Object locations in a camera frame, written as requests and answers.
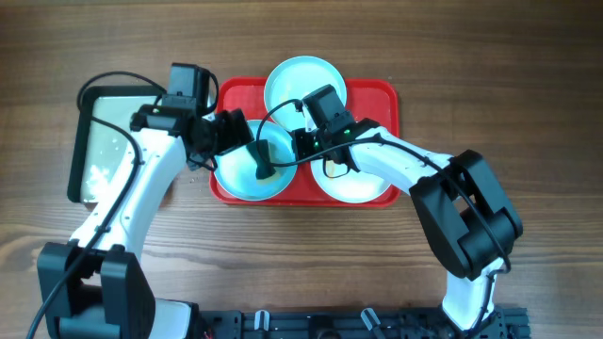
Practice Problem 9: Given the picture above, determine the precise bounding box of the white plate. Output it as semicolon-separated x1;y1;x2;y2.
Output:
310;160;390;203

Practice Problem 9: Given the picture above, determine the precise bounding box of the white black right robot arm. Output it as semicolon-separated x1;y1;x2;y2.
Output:
292;119;523;335

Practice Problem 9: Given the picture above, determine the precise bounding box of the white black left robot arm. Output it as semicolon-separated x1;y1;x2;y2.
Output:
27;63;253;338

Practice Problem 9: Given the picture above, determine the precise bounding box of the red plastic serving tray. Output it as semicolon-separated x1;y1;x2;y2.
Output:
218;76;399;207

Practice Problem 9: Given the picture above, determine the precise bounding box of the black rectangular water tray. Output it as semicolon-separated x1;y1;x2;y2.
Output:
67;86;159;203

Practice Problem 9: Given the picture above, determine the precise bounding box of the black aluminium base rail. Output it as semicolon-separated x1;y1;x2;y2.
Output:
195;307;531;339

